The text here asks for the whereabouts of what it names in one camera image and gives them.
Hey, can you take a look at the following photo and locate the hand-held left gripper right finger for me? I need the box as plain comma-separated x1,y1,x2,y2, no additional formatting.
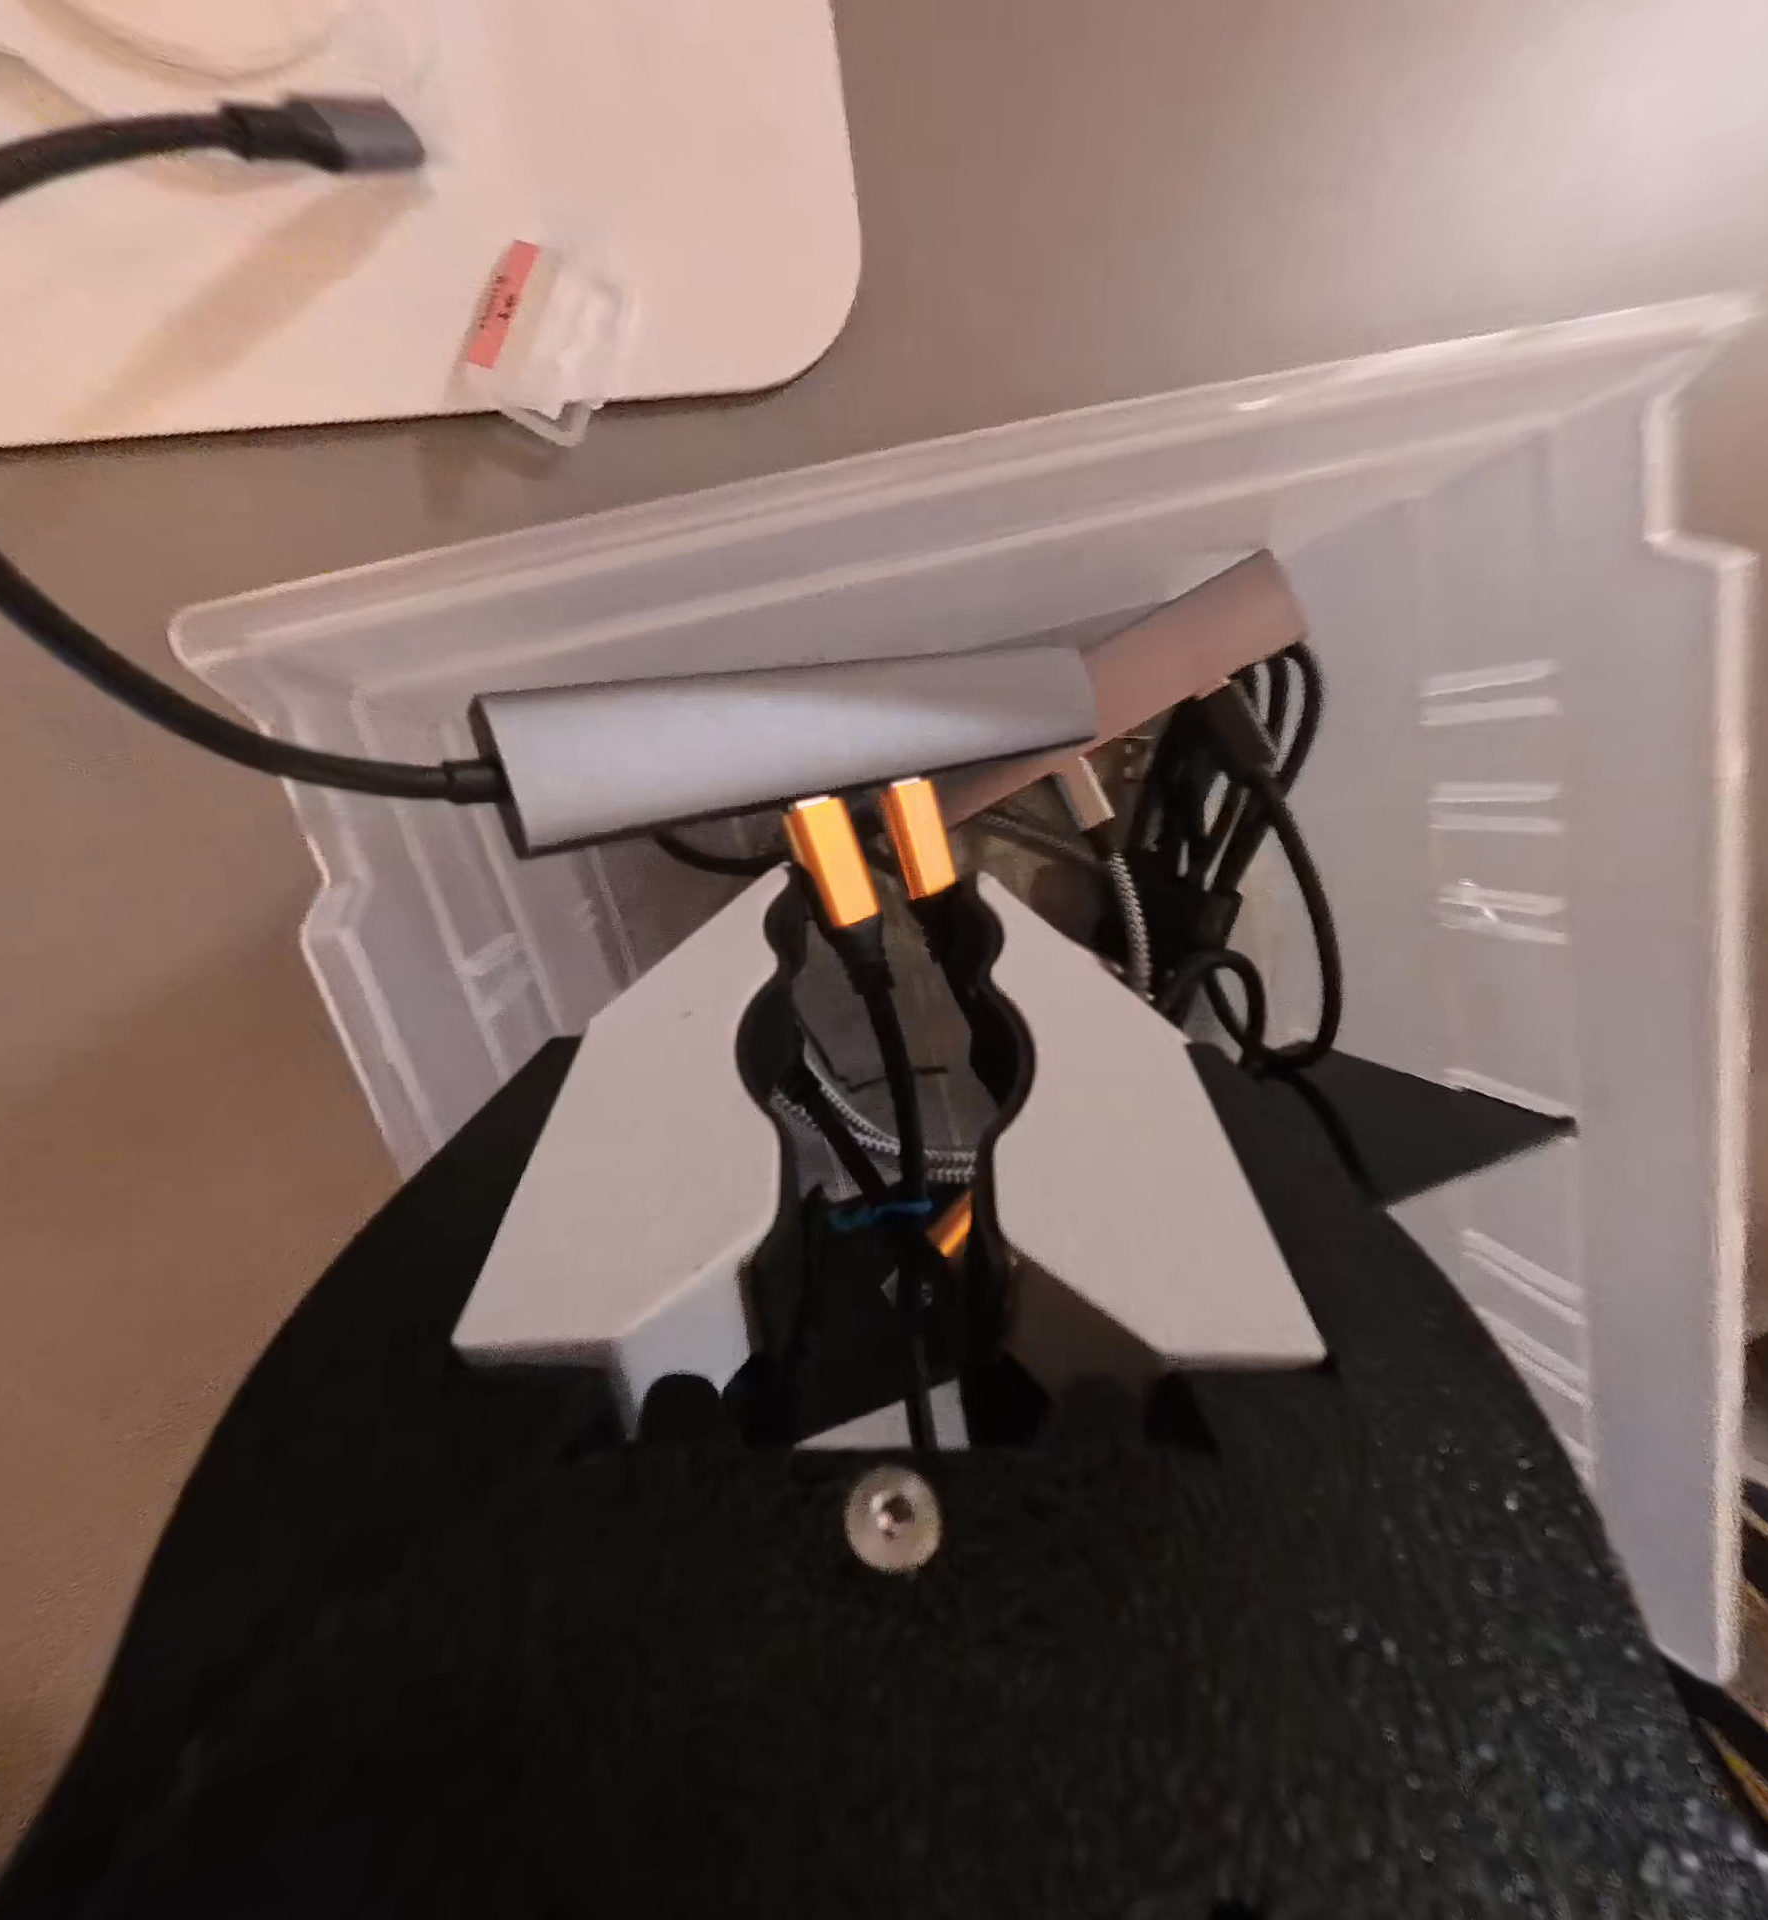
958,872,1332,1428

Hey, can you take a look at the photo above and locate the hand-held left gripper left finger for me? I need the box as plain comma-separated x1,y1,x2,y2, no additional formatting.
449,867,826,1399

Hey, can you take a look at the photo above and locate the black cable with purple adapters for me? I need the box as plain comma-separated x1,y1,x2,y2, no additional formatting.
1121,642,1346,1079

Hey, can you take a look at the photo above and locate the clear plastic bin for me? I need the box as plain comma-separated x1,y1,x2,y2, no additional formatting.
166,292,1765,1687

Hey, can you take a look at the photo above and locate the black hub cable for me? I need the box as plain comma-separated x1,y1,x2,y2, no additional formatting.
0,95,505,809

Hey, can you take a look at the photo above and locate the white lamp base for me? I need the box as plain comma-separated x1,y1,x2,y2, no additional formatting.
0,0,867,457

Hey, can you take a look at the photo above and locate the grey braided cable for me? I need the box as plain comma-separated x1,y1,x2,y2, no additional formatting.
765,751,1175,1190

